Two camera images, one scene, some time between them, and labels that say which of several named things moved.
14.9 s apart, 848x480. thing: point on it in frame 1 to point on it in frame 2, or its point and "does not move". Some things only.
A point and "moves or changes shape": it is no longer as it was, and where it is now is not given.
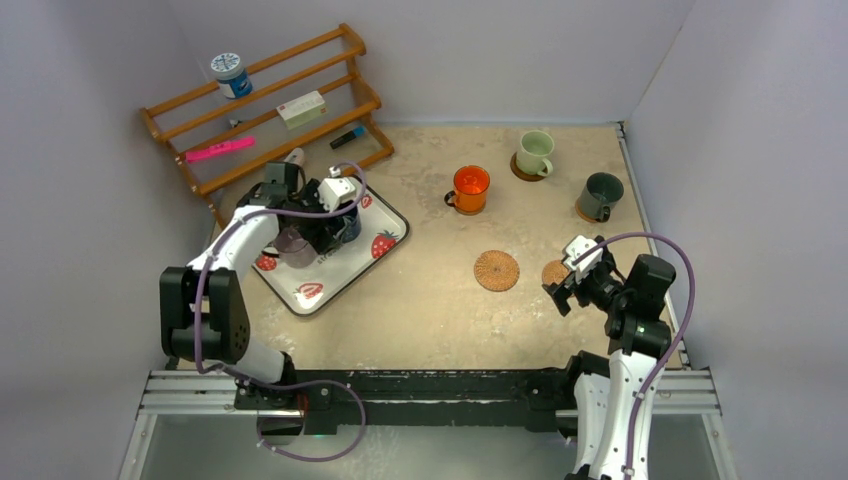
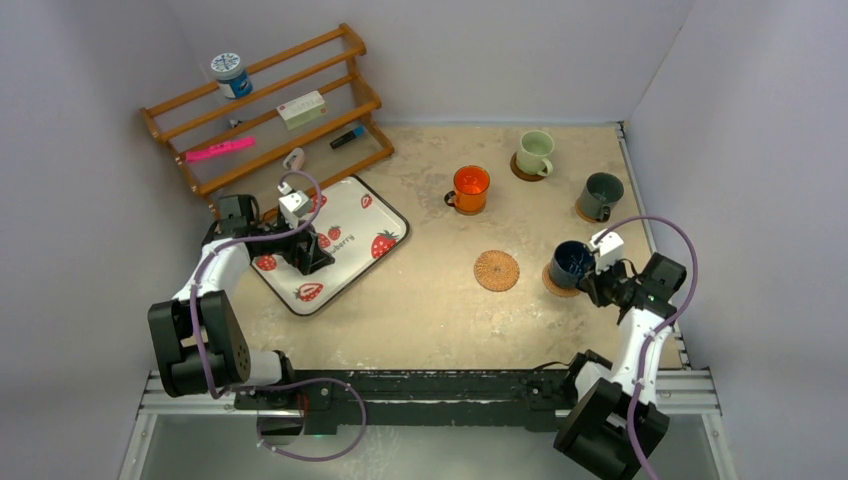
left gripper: [320, 236] to [309, 259]
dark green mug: [600, 192] does not move
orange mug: [469, 196] does not move
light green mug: [534, 150] does not move
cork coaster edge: [582, 215] does not move
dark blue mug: [349, 228] moves or changes shape
